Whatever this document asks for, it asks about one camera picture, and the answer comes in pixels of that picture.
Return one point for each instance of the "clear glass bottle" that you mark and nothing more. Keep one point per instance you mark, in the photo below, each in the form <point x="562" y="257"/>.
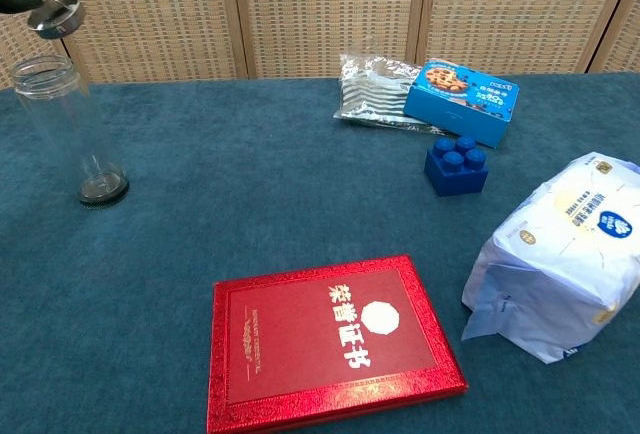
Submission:
<point x="67" y="129"/>

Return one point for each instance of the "blue toy building block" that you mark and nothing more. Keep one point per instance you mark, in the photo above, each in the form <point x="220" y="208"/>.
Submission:
<point x="455" y="166"/>

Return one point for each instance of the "white tissue pack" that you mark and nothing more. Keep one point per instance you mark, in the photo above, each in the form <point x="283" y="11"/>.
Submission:
<point x="560" y="259"/>

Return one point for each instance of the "small metal strainer lid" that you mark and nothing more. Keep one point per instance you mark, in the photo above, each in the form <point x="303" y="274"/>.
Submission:
<point x="56" y="17"/>

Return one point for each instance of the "striped plastic snack bag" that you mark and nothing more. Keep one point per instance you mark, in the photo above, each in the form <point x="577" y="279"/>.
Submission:
<point x="372" y="96"/>

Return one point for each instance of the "blue cookie box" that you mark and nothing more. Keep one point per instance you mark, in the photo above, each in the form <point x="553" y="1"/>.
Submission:
<point x="460" y="104"/>

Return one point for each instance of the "woven folding screen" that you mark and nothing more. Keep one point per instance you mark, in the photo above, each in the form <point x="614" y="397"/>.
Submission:
<point x="320" y="14"/>

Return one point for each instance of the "teal table cloth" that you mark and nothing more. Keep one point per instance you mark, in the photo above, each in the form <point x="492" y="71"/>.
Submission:
<point x="250" y="194"/>

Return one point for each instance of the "red certificate book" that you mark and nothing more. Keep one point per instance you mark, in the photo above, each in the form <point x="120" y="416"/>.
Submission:
<point x="325" y="349"/>

